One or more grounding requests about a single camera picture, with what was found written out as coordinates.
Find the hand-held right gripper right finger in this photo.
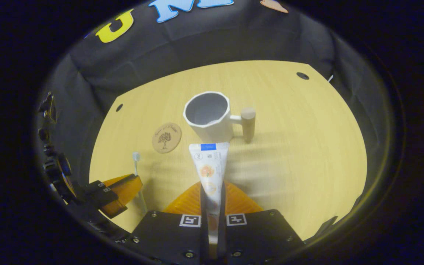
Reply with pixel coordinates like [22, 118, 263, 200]
[218, 180, 305, 264]

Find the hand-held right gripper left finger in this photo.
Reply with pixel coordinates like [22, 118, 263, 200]
[129, 180, 212, 265]

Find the white toothbrush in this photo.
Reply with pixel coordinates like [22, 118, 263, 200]
[132, 151, 149, 214]

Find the round cork coaster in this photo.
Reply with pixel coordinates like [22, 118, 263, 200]
[152, 123, 182, 154]

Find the white toothpaste tube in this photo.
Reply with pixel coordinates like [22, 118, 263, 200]
[189, 142, 230, 258]

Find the white cup with wooden handle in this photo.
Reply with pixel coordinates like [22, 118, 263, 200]
[183, 91, 256, 144]

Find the light wooden desktop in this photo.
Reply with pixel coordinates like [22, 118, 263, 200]
[89, 60, 368, 241]

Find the black backdrop cloth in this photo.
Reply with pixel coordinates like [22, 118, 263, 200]
[37, 0, 393, 206]

